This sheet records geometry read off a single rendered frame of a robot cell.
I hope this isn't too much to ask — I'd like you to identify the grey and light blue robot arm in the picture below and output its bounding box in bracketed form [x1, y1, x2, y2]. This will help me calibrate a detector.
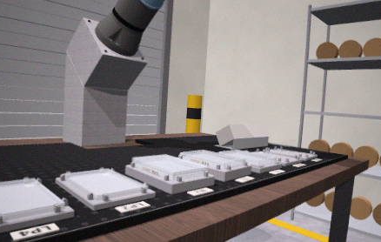
[95, 0, 164, 57]

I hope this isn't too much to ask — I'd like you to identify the black perforated work table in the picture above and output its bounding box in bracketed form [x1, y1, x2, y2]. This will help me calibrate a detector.
[0, 135, 348, 242]

